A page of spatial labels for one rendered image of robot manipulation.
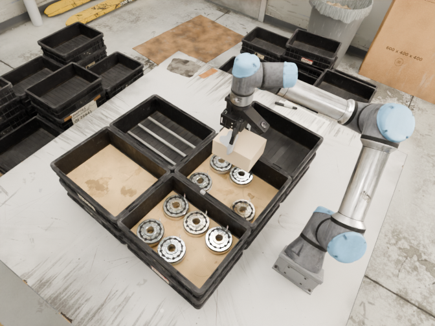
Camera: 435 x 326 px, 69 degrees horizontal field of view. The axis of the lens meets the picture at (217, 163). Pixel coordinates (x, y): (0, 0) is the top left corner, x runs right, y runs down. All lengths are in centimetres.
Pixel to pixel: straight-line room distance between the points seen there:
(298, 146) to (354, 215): 59
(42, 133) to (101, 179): 118
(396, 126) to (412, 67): 270
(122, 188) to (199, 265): 47
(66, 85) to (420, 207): 275
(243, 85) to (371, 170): 49
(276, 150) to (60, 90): 160
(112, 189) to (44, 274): 41
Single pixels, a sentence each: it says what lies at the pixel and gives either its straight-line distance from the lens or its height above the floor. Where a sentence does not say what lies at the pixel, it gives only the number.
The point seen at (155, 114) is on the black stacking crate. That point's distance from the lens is 167.
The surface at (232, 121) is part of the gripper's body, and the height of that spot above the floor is 122.
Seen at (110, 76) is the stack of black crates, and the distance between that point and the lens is 273.
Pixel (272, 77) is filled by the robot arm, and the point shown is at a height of 141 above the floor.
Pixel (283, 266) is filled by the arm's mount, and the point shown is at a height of 77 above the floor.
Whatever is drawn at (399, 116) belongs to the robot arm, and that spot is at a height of 135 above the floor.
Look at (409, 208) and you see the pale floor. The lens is 278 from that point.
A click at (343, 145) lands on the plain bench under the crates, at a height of 70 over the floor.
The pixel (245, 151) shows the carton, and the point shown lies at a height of 112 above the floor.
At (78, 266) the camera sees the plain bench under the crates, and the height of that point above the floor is 70.
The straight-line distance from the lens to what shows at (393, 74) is 379.
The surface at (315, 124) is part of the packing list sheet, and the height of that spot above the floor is 70.
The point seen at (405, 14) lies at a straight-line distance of 368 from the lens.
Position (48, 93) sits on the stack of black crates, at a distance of 250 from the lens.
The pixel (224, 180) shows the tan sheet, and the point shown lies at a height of 83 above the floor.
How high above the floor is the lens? 197
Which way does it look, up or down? 52 degrees down
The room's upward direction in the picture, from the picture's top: 6 degrees clockwise
